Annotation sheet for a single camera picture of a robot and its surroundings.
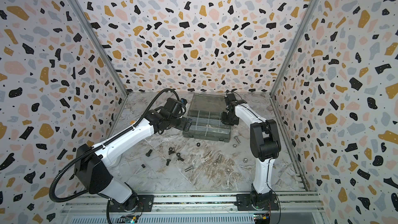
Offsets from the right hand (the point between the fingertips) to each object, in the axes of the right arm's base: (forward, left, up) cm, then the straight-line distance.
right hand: (223, 119), depth 97 cm
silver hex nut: (-26, +6, -7) cm, 27 cm away
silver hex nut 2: (-29, -1, -7) cm, 30 cm away
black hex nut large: (-18, +32, -8) cm, 37 cm away
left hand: (-9, +22, +13) cm, 27 cm away
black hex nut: (-14, +16, -8) cm, 22 cm away
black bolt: (-23, +25, -6) cm, 35 cm away
